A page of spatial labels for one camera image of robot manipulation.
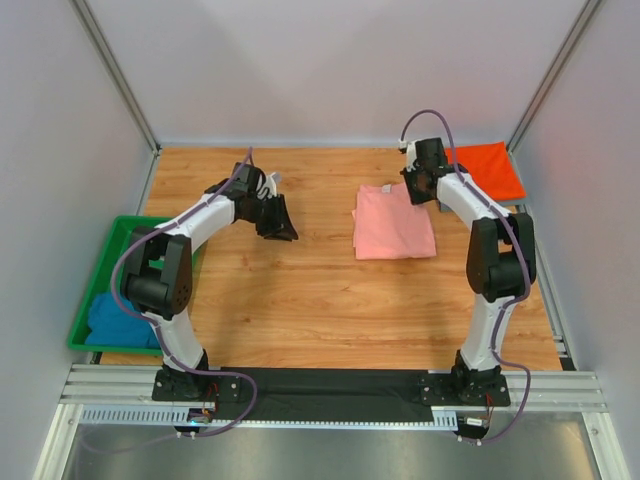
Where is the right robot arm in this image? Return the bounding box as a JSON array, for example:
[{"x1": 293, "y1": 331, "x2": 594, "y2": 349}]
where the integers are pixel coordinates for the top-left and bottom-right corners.
[{"x1": 399, "y1": 138, "x2": 536, "y2": 388}]

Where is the green plastic tray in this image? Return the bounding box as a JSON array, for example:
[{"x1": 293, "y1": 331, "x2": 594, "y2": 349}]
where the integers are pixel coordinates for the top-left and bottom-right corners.
[{"x1": 68, "y1": 216, "x2": 197, "y2": 356}]

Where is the white slotted cable duct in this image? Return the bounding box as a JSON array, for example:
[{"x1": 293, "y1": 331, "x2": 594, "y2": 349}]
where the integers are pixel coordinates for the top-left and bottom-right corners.
[{"x1": 79, "y1": 405, "x2": 458, "y2": 431}]

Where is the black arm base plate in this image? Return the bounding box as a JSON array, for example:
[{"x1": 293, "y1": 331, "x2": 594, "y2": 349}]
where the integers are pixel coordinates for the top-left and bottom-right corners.
[{"x1": 152, "y1": 366, "x2": 511, "y2": 407}]

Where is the blue t-shirt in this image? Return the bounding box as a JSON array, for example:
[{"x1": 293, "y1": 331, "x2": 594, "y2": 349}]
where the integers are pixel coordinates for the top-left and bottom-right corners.
[{"x1": 85, "y1": 292, "x2": 160, "y2": 349}]

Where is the folded orange t-shirt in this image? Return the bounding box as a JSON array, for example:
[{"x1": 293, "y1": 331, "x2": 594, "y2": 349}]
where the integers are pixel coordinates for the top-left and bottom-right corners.
[{"x1": 456, "y1": 142, "x2": 526, "y2": 202}]

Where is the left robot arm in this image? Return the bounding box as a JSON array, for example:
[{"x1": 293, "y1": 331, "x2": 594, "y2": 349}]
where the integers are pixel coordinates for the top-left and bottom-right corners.
[{"x1": 114, "y1": 161, "x2": 298, "y2": 374}]

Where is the pink t-shirt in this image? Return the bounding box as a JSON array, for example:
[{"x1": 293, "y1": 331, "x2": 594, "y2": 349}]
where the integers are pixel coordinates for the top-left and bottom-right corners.
[{"x1": 352, "y1": 183, "x2": 437, "y2": 260}]

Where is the purple cable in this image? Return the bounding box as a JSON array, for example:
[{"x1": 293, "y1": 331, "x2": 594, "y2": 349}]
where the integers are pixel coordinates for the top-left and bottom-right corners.
[
  {"x1": 79, "y1": 146, "x2": 261, "y2": 454},
  {"x1": 401, "y1": 109, "x2": 534, "y2": 447}
]

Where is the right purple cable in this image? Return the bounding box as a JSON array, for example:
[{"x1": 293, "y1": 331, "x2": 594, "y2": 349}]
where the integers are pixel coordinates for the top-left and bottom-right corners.
[{"x1": 401, "y1": 109, "x2": 534, "y2": 447}]

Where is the aluminium frame rail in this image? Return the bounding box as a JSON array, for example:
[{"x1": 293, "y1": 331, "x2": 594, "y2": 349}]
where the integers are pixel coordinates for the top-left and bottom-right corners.
[{"x1": 60, "y1": 364, "x2": 608, "y2": 413}]

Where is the folded grey t-shirt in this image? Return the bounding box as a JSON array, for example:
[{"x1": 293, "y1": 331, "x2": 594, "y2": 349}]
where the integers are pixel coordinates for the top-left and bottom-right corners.
[{"x1": 438, "y1": 198, "x2": 527, "y2": 213}]

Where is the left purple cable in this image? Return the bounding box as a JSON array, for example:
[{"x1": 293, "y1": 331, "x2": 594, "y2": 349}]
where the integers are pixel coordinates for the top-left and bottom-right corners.
[{"x1": 79, "y1": 146, "x2": 261, "y2": 454}]

